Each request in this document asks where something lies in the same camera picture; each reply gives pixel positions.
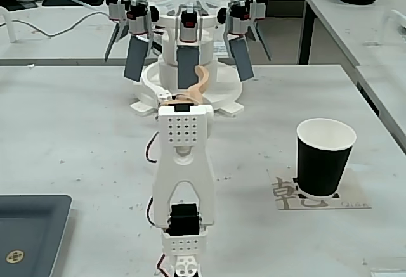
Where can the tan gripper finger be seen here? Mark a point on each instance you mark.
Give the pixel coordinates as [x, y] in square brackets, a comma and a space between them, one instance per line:
[201, 83]

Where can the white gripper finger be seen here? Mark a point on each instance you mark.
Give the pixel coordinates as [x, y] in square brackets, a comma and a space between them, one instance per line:
[164, 94]

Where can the white paper cup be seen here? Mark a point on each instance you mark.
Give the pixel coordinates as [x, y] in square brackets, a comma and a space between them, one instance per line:
[320, 169]

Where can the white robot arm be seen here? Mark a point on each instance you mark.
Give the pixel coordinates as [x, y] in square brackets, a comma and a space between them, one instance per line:
[184, 169]

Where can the small printed paper label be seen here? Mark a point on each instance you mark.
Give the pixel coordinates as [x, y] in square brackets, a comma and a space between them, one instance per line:
[220, 48]

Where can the printed paper mat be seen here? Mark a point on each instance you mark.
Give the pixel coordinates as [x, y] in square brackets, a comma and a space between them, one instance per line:
[285, 194]

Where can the grey dispenser paddle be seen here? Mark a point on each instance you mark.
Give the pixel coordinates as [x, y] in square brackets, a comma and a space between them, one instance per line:
[136, 58]
[262, 41]
[115, 41]
[242, 58]
[187, 68]

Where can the white back table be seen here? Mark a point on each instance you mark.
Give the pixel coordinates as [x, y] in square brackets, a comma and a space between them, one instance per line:
[47, 48]

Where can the white side table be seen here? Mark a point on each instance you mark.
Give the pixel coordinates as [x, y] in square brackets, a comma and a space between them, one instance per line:
[349, 36]

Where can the grey plastic tray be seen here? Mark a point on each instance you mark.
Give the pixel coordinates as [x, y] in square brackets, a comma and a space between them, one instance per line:
[28, 226]

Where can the white bracket stand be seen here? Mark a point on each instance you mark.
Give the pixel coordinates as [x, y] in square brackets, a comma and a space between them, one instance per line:
[9, 26]

